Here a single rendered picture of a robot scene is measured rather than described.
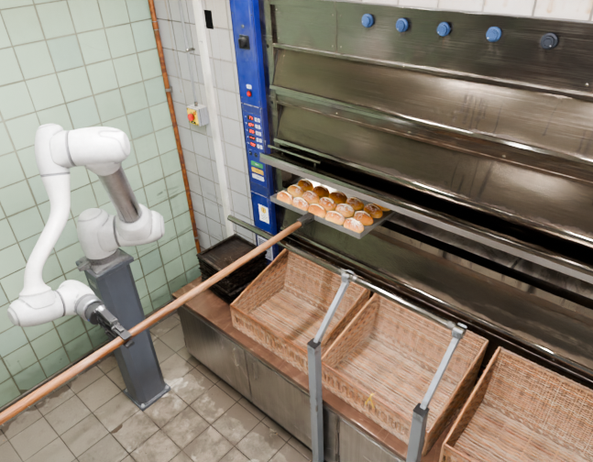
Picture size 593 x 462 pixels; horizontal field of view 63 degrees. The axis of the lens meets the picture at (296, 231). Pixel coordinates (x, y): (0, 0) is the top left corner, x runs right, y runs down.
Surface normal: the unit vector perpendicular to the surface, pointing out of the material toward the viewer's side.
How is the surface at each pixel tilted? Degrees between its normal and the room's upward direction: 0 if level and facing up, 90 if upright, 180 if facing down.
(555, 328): 70
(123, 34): 90
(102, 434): 0
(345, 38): 90
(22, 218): 90
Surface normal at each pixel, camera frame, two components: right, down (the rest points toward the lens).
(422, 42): -0.67, 0.44
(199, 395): -0.04, -0.83
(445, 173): -0.64, 0.12
